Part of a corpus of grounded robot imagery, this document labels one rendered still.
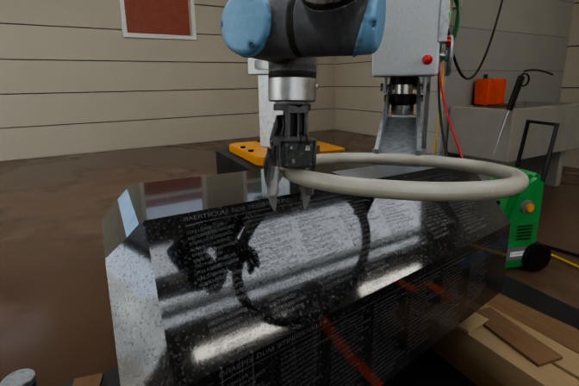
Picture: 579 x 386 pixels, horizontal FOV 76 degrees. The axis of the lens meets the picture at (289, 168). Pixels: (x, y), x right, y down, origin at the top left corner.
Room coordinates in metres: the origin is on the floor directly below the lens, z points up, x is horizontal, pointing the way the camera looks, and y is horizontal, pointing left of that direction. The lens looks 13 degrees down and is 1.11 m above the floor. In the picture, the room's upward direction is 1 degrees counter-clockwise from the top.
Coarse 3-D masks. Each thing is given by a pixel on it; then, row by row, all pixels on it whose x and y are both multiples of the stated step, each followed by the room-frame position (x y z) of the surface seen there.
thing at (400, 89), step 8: (400, 88) 1.37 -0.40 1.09; (408, 88) 1.36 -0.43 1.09; (392, 96) 1.38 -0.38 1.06; (400, 96) 1.35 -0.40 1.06; (408, 96) 1.35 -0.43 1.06; (416, 96) 1.37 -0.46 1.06; (392, 104) 1.38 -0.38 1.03; (400, 104) 1.36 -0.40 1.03; (408, 104) 1.35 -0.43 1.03; (392, 112) 1.39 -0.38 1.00; (400, 112) 1.36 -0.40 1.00; (408, 112) 1.36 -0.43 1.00
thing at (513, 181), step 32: (320, 160) 0.94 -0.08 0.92; (352, 160) 0.99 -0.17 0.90; (384, 160) 0.99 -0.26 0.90; (416, 160) 0.96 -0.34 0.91; (448, 160) 0.91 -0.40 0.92; (352, 192) 0.57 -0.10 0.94; (384, 192) 0.55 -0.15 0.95; (416, 192) 0.54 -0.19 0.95; (448, 192) 0.53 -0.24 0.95; (480, 192) 0.54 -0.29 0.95; (512, 192) 0.57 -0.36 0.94
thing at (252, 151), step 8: (232, 144) 2.05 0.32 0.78; (240, 144) 2.05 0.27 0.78; (248, 144) 2.05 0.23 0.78; (256, 144) 2.04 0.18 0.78; (320, 144) 2.01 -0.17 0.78; (328, 144) 2.01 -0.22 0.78; (232, 152) 2.00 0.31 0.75; (240, 152) 1.87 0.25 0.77; (248, 152) 1.81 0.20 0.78; (256, 152) 1.81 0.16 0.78; (264, 152) 1.80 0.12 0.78; (320, 152) 1.79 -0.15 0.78; (328, 152) 1.81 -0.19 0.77; (336, 152) 1.83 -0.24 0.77; (344, 152) 1.87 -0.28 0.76; (248, 160) 1.77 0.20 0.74; (256, 160) 1.68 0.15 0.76
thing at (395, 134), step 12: (420, 84) 1.56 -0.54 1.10; (384, 96) 1.46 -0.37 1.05; (420, 96) 1.42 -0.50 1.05; (384, 108) 1.29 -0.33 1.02; (384, 120) 1.20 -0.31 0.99; (396, 120) 1.29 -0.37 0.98; (408, 120) 1.28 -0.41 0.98; (420, 120) 1.16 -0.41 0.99; (384, 132) 1.20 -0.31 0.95; (396, 132) 1.19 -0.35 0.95; (408, 132) 1.18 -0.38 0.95; (420, 132) 1.07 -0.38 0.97; (384, 144) 1.12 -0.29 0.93; (396, 144) 1.11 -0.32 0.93; (408, 144) 1.10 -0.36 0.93; (420, 144) 1.00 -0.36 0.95
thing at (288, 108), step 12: (276, 108) 0.70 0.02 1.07; (288, 108) 0.67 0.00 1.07; (300, 108) 0.67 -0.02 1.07; (288, 120) 0.66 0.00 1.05; (300, 120) 0.69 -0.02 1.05; (288, 132) 0.66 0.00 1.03; (300, 132) 0.69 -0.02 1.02; (276, 144) 0.68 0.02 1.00; (288, 144) 0.66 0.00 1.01; (300, 144) 0.66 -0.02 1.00; (312, 144) 0.67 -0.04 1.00; (276, 156) 0.71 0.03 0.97; (288, 156) 0.66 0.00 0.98; (300, 156) 0.66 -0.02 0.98; (312, 156) 0.67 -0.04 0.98
